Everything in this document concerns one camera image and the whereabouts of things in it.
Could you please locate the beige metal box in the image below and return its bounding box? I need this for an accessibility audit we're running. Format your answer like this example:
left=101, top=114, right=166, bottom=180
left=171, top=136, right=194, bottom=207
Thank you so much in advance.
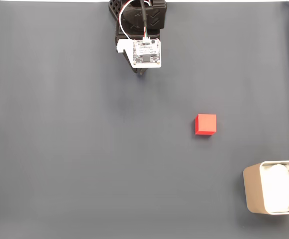
left=243, top=160, right=289, bottom=215

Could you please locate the white crumpled tissue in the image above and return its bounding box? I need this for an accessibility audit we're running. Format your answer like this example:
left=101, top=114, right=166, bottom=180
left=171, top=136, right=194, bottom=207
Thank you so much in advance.
left=261, top=163, right=289, bottom=214

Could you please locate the grey table mat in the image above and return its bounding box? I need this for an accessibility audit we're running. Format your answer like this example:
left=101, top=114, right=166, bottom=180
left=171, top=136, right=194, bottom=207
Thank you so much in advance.
left=0, top=1, right=289, bottom=239

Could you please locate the black camera cable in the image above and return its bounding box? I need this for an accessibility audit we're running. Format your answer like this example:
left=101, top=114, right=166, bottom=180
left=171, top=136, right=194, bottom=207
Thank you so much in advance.
left=138, top=0, right=149, bottom=38

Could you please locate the camera board on white mount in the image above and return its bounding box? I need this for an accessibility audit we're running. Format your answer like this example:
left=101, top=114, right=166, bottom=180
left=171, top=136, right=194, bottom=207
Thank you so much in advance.
left=116, top=36, right=162, bottom=69

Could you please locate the red white servo cable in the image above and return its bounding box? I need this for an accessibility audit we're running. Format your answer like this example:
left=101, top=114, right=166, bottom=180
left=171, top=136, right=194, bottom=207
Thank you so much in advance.
left=117, top=0, right=135, bottom=41

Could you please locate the red cube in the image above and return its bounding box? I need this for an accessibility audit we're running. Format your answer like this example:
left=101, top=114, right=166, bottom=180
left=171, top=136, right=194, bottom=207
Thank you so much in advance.
left=194, top=114, right=217, bottom=136

